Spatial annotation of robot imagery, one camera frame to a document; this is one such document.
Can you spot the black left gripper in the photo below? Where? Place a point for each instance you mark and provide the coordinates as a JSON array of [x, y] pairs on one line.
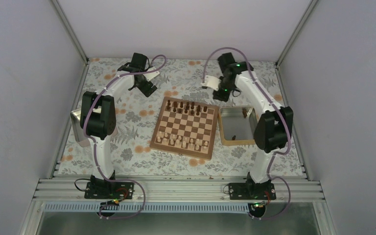
[[144, 89]]

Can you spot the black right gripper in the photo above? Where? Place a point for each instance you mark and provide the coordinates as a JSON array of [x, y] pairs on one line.
[[224, 97]]

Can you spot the yellow metal tin box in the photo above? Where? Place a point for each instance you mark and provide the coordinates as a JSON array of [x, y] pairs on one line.
[[232, 122]]

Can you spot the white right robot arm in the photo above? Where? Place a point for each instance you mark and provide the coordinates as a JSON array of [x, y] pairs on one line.
[[274, 127]]

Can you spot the metal tin under left arm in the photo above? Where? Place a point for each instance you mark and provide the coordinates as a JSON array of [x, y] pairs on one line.
[[76, 126]]

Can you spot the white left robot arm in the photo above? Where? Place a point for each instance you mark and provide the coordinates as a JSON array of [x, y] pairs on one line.
[[105, 99]]

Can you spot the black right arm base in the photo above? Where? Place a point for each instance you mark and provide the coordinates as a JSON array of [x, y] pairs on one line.
[[251, 191]]

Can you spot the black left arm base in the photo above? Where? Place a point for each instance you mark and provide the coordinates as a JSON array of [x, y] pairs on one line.
[[109, 190]]

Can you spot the floral table mat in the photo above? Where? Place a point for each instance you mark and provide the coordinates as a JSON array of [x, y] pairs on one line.
[[137, 116]]

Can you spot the wooden chessboard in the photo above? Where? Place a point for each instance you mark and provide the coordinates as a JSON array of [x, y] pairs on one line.
[[183, 127]]

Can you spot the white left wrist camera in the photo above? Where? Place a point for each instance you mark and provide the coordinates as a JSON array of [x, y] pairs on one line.
[[151, 74]]

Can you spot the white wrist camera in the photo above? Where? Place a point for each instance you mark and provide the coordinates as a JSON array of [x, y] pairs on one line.
[[211, 82], [151, 74]]

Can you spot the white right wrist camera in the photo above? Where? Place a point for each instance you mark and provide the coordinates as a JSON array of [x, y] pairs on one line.
[[211, 82]]

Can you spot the aluminium rail frame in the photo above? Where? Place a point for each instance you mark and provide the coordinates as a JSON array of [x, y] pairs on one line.
[[180, 189]]

